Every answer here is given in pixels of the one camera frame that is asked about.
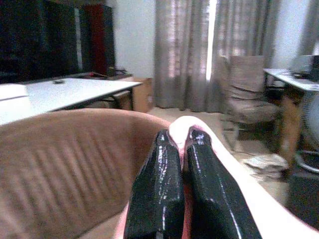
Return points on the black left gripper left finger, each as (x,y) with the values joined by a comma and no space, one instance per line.
(157,194)

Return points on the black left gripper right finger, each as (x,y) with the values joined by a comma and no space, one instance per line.
(214,199)

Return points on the pink pillow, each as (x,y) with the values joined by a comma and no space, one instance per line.
(251,196)

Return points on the brown fabric sofa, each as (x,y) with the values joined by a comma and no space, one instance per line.
(62,161)

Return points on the white crumpled cloth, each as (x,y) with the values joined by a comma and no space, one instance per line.
(265,165)

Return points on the black box speaker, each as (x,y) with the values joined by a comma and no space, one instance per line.
(305,196)

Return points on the brown cardboard box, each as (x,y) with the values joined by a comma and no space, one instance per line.
(142,94)

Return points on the black mesh electric fan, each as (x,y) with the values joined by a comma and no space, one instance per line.
(310,129)

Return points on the grey fabric chair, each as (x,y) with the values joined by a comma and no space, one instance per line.
(246,84)

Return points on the large white table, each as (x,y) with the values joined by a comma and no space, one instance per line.
(74,92)

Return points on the grey beige curtain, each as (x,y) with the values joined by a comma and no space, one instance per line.
(182,54)
(309,25)
(241,30)

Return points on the pale glass top desk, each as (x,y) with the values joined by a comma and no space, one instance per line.
(294,81)

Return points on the dark tall cabinet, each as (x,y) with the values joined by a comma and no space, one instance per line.
(45,37)

